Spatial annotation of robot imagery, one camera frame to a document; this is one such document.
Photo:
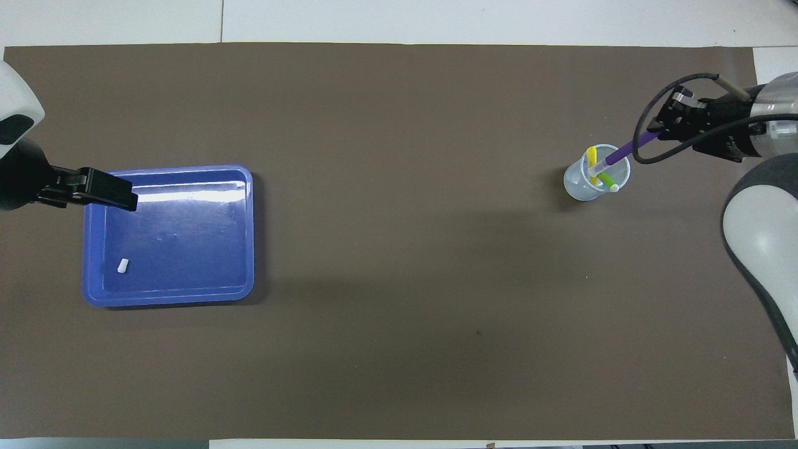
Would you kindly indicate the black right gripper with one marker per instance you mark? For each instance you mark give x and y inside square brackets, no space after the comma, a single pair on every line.
[729,128]

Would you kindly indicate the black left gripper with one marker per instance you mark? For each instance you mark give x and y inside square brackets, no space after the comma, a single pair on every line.
[22,178]

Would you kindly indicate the purple pen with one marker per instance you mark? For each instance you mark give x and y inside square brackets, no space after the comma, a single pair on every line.
[623,151]

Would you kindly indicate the green pen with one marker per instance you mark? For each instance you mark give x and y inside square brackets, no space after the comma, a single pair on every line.
[608,182]

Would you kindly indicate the yellow pen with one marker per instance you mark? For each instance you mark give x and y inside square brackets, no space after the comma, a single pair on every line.
[593,159]

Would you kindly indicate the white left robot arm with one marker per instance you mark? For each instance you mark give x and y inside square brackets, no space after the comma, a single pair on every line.
[15,87]

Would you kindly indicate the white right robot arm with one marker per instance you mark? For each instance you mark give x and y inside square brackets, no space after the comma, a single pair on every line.
[760,218]

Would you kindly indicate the blue plastic tray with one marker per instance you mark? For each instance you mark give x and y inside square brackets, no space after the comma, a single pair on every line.
[187,249]

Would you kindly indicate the small white pen cap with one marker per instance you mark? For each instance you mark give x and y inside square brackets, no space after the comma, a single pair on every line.
[123,265]

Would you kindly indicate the clear plastic cup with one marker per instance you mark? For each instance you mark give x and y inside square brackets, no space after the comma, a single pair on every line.
[576,187]

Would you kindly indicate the brown table mat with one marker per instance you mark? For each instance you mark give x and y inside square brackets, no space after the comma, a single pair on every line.
[399,249]

